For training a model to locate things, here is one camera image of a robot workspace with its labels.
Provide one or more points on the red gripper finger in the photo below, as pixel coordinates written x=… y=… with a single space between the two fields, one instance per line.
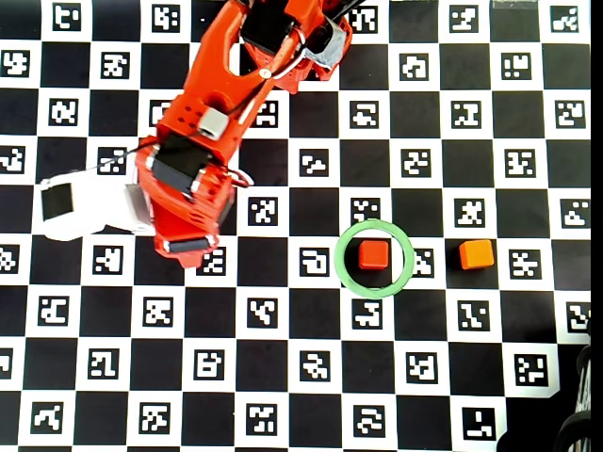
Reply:
x=188 y=259

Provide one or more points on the red cube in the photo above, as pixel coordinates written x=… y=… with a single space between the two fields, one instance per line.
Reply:
x=374 y=254

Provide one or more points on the clear tape piece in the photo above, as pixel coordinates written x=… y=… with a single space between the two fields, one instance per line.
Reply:
x=513 y=4

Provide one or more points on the grey tape wrap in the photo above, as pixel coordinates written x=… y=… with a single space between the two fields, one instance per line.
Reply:
x=330 y=52

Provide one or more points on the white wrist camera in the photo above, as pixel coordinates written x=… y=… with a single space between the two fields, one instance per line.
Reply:
x=94 y=212

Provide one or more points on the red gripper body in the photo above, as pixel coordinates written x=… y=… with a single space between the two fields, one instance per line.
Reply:
x=187 y=246

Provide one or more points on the white square wrist module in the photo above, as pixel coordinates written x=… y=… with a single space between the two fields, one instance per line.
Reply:
x=213 y=124

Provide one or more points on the checkerboard marker mat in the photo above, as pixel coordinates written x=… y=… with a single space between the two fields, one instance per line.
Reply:
x=160 y=367

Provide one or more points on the orange cube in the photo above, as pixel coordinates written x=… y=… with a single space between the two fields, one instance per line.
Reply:
x=477 y=254

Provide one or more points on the red robot base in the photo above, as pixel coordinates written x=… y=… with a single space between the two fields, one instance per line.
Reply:
x=292 y=82

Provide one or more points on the black flexible stand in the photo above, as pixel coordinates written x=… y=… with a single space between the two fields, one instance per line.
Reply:
x=577 y=424

